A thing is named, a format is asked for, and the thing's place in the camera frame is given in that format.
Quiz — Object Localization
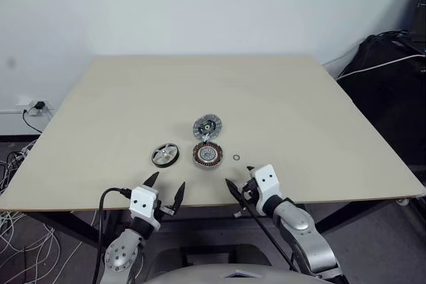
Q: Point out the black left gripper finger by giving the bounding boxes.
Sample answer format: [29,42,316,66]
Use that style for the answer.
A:
[143,171,160,192]
[170,181,186,215]

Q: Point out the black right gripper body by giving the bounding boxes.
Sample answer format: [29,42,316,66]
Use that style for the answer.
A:
[240,177,264,207]

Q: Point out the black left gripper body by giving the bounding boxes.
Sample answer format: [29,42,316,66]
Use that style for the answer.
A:
[156,197,177,220]

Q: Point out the black rotor ring silver spokes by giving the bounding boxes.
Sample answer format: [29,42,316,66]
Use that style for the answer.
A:
[150,142,181,168]

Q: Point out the copper wound motor stator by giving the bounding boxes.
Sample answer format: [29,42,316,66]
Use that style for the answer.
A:
[192,141,223,169]

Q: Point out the grey robot torso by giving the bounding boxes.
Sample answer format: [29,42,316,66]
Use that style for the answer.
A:
[142,261,337,284]

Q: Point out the black bag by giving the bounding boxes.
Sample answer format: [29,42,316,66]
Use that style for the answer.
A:
[335,33,426,168]

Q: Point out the dark computer monitor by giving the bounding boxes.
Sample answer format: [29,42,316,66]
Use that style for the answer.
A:
[409,0,426,55]

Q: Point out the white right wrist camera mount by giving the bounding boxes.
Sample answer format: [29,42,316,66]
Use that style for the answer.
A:
[250,164,284,212]

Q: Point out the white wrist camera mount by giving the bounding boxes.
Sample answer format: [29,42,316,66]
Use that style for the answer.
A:
[250,164,284,212]
[128,185,163,231]

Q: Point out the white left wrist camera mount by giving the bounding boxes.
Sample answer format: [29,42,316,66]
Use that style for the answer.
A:
[128,185,163,231]

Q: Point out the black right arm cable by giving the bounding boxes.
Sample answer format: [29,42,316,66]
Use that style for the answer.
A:
[244,196,301,273]

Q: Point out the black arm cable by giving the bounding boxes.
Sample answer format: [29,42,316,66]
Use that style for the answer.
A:
[94,187,133,284]
[244,196,301,273]

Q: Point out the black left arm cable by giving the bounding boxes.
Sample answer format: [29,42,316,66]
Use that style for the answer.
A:
[94,187,133,284]

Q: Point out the black floor cable bundle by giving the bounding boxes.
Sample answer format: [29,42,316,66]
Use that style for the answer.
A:
[0,150,27,195]

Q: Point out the black power cord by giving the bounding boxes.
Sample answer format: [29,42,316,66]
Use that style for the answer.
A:
[22,106,43,134]

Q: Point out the white wall power outlet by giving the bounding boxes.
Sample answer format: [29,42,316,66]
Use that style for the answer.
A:
[16,96,55,116]

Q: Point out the white floor cable bundle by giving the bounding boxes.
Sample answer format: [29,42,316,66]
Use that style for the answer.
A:
[0,139,84,284]

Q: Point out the white cable over bag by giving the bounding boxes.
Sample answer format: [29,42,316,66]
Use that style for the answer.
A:
[335,53,426,80]

